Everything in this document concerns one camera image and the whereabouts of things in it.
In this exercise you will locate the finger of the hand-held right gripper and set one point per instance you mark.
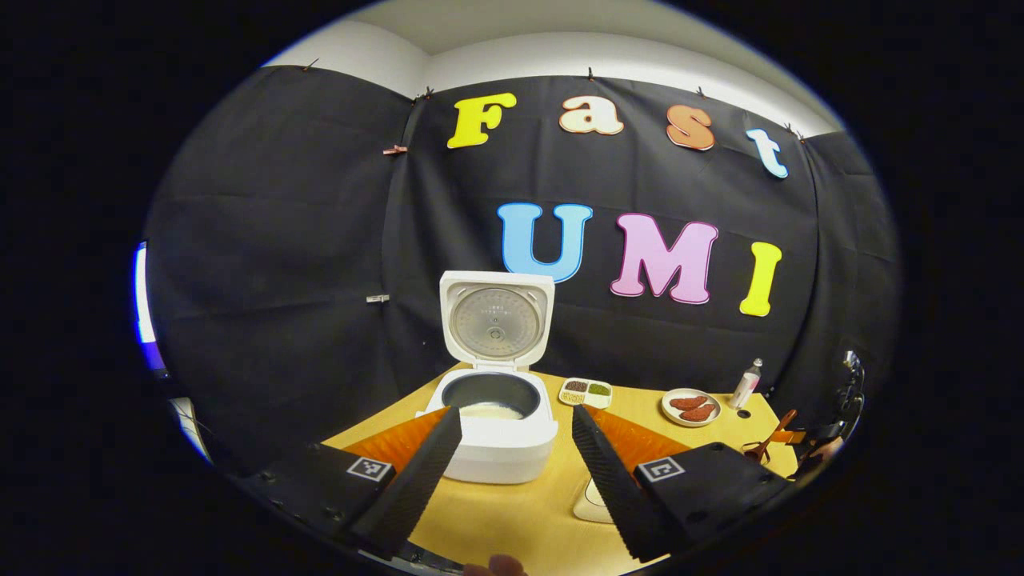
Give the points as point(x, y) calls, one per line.
point(790, 437)

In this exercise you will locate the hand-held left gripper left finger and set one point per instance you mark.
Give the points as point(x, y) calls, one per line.
point(416, 484)

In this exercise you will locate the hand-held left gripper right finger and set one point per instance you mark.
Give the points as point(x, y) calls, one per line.
point(616, 484)

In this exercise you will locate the clear container of rice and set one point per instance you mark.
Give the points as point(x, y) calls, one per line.
point(592, 504)

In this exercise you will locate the wooden spoon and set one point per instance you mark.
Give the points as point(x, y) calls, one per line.
point(760, 448)

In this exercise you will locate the white rice cooker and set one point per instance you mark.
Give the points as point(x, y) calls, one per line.
point(500, 452)

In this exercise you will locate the white rice heap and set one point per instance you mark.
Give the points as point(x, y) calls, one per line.
point(490, 411)

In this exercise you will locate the small clear bottle pink label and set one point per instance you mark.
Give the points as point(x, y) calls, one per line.
point(744, 386)

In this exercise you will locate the white round plate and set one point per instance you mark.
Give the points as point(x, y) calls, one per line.
point(670, 414)

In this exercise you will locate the brown meat piece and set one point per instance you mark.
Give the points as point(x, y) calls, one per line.
point(688, 402)
point(698, 414)

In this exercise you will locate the white divided dish of grains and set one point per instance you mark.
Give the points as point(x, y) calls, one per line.
point(586, 392)

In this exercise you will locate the black backdrop cloth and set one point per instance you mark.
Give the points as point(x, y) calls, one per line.
point(264, 264)

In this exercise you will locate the bright light panel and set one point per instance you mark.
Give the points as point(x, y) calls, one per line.
point(142, 304)

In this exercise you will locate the pink clip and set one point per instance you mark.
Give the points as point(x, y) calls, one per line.
point(394, 150)

